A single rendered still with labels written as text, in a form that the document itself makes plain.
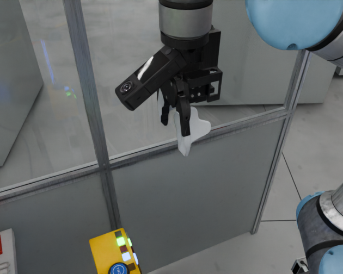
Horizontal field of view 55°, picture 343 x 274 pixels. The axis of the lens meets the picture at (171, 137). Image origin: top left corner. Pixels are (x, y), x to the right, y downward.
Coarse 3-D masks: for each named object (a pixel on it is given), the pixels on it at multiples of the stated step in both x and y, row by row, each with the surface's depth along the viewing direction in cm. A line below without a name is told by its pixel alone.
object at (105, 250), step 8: (112, 232) 92; (96, 240) 90; (104, 240) 90; (112, 240) 90; (96, 248) 88; (104, 248) 88; (112, 248) 88; (128, 248) 88; (96, 256) 86; (104, 256) 86; (112, 256) 86; (120, 256) 86; (96, 264) 85; (104, 264) 85; (112, 264) 85; (136, 264) 85; (104, 272) 83; (128, 272) 83; (136, 272) 83
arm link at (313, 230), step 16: (320, 192) 79; (336, 192) 71; (304, 208) 78; (320, 208) 72; (336, 208) 70; (304, 224) 76; (320, 224) 72; (336, 224) 69; (304, 240) 75; (320, 240) 71
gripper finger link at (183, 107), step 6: (180, 96) 50; (180, 102) 50; (186, 102) 51; (180, 108) 50; (186, 108) 50; (180, 114) 51; (186, 114) 51; (180, 120) 52; (186, 120) 51; (186, 126) 52; (186, 132) 53
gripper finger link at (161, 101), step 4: (160, 92) 58; (160, 96) 58; (160, 100) 59; (164, 100) 57; (160, 104) 60; (164, 104) 58; (168, 104) 58; (160, 108) 60; (164, 108) 60; (168, 108) 60; (172, 108) 62; (160, 112) 61; (164, 112) 60; (168, 112) 61; (160, 116) 62; (164, 116) 62; (160, 120) 62; (164, 120) 62; (164, 124) 64
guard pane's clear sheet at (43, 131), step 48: (0, 0) 77; (48, 0) 81; (96, 0) 85; (144, 0) 90; (240, 0) 103; (0, 48) 83; (48, 48) 88; (96, 48) 94; (144, 48) 100; (240, 48) 115; (0, 96) 91; (48, 96) 97; (240, 96) 130; (288, 96) 142; (0, 144) 100; (48, 144) 107; (144, 144) 125
